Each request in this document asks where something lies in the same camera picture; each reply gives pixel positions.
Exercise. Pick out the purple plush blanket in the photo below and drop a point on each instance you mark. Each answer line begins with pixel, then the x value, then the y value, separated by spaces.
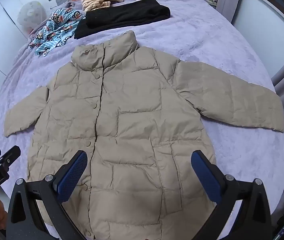
pixel 207 42

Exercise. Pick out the white window sill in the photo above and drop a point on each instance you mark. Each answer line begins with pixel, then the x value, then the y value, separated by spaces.
pixel 264 25

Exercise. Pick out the black folded garment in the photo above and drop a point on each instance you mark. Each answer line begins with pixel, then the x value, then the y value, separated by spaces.
pixel 132 15

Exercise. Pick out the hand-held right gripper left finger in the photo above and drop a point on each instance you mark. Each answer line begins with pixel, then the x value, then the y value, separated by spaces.
pixel 73 175

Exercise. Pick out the beige puffer jacket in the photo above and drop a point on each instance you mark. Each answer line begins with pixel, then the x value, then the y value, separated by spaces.
pixel 132 130

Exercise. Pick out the white covered floor fan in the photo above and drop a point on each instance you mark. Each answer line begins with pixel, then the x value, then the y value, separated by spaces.
pixel 30 15

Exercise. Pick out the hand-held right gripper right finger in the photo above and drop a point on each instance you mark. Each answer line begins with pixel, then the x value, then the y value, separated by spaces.
pixel 205 177

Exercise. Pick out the blue monkey print garment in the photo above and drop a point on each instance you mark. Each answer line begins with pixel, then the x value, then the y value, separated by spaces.
pixel 54 30

